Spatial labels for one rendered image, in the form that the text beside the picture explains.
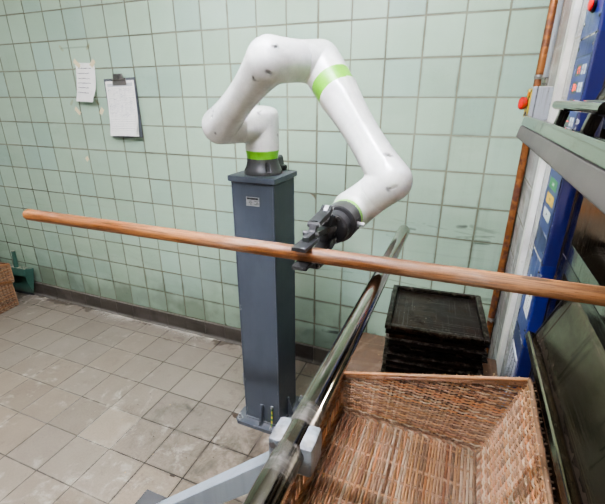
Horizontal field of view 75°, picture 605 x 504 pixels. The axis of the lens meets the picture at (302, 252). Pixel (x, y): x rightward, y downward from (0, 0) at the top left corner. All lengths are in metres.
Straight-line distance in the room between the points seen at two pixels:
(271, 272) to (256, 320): 0.25
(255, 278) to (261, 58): 0.88
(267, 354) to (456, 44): 1.51
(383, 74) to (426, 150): 0.38
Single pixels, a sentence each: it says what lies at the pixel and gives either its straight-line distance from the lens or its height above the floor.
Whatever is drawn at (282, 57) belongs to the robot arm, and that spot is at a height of 1.57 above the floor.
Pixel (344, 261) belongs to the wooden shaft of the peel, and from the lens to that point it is 0.74.
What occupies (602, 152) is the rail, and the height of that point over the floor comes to 1.44.
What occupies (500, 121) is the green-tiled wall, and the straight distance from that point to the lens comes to 1.88.
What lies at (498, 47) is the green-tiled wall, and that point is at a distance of 1.88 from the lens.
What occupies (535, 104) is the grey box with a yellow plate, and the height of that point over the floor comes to 1.46.
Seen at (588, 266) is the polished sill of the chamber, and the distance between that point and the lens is 0.92.
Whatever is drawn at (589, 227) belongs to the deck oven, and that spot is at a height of 1.22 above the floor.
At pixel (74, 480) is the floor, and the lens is 2.11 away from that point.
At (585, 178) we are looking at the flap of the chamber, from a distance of 0.42.
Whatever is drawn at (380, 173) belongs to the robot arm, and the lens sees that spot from 1.01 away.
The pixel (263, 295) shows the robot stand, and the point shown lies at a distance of 1.67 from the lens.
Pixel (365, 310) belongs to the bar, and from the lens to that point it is 0.62.
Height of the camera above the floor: 1.48
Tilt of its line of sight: 21 degrees down
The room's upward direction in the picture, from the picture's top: straight up
